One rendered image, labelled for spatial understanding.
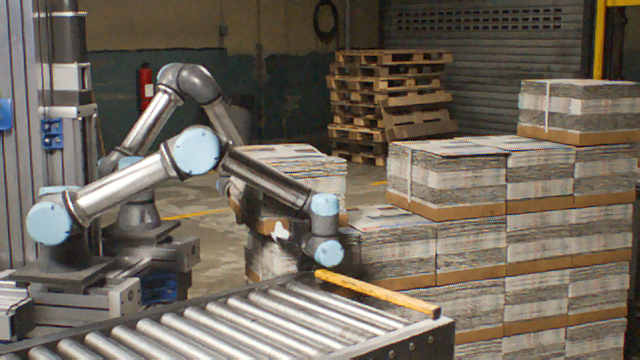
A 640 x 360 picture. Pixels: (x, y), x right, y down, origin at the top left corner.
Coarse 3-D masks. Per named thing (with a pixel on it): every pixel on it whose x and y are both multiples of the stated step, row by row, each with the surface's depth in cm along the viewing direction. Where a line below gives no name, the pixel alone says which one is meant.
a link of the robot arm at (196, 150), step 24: (168, 144) 208; (192, 144) 205; (216, 144) 208; (144, 168) 208; (168, 168) 207; (192, 168) 206; (72, 192) 208; (96, 192) 207; (120, 192) 207; (144, 192) 210; (48, 216) 204; (72, 216) 205; (96, 216) 210; (48, 240) 205
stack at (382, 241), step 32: (352, 224) 272; (384, 224) 272; (416, 224) 272; (448, 224) 276; (480, 224) 281; (512, 224) 287; (544, 224) 292; (256, 256) 275; (288, 256) 255; (352, 256) 263; (384, 256) 269; (416, 256) 273; (448, 256) 278; (480, 256) 283; (512, 256) 288; (544, 256) 294; (320, 288) 261; (416, 288) 277; (448, 288) 280; (480, 288) 285; (512, 288) 291; (544, 288) 297; (416, 320) 277; (480, 320) 288; (512, 320) 293; (480, 352) 290; (512, 352) 295; (544, 352) 301
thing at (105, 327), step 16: (304, 272) 226; (240, 288) 212; (256, 288) 212; (176, 304) 199; (192, 304) 199; (112, 320) 188; (128, 320) 188; (48, 336) 178; (64, 336) 178; (80, 336) 179; (0, 352) 169; (16, 352) 170
